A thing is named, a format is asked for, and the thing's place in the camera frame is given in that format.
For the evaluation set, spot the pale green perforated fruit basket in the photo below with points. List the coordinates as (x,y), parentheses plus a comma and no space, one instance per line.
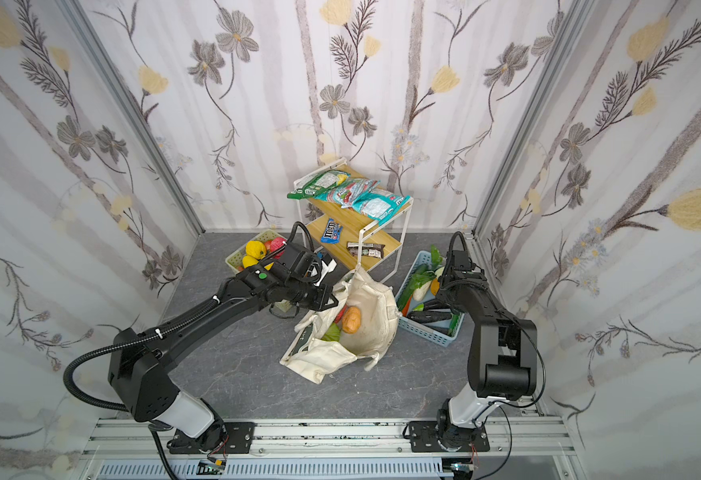
(234,261)

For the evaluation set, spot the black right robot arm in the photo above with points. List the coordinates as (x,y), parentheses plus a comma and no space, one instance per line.
(505,366)

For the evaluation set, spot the green cabbage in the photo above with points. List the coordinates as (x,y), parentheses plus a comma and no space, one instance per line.
(332,334)

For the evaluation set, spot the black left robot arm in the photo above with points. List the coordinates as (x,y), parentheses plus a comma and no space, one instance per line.
(141,362)

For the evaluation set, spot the green snack bag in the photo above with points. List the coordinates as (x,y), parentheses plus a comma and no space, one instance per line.
(319,184)

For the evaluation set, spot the pink wrinkled round fruit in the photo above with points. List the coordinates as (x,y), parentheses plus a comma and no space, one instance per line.
(275,244)

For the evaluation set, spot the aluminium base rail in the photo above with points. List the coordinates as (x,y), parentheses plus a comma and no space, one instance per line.
(528,446)

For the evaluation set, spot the brown chocolate bar wrapper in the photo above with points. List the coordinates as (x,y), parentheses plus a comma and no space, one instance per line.
(372,250)

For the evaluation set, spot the orange potato vegetable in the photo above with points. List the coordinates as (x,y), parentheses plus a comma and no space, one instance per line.
(352,320)

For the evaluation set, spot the light blue vegetable basket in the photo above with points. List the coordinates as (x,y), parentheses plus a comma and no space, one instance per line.
(441,333)

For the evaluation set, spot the green leafy vegetable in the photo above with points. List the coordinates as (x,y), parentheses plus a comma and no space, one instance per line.
(435,265)

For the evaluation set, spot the teal red snack bag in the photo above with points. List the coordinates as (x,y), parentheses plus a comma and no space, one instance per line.
(347,193)

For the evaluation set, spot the green cucumber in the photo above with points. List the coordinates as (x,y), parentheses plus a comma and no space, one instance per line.
(409,292)

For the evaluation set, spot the yellow mango left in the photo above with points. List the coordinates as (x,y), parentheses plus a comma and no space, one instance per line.
(249,261)

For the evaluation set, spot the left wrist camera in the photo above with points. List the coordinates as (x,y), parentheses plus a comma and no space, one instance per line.
(305,264)

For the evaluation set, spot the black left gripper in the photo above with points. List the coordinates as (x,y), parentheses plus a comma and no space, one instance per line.
(321,294)

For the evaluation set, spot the yellow wrinkled bell pepper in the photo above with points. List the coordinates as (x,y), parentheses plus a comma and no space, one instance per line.
(256,249)

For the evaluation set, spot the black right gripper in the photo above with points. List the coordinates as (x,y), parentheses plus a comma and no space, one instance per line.
(458,283)

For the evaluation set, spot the white radish vegetable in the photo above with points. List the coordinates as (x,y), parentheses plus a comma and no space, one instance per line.
(421,292)

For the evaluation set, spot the blue candy packet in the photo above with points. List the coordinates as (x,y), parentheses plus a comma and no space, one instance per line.
(332,232)

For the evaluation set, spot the cream canvas grocery bag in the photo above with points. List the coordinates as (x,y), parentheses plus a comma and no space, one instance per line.
(314,359)

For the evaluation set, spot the white shelf rack with wood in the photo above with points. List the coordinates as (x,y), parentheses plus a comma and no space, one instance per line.
(361,229)

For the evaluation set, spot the teal white snack bag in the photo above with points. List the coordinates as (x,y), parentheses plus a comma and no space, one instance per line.
(380,205)

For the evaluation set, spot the dark purple eggplant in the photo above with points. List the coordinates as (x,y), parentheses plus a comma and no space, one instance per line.
(430,316)

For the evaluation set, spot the red bell pepper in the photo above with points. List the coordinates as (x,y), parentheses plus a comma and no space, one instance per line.
(340,315)

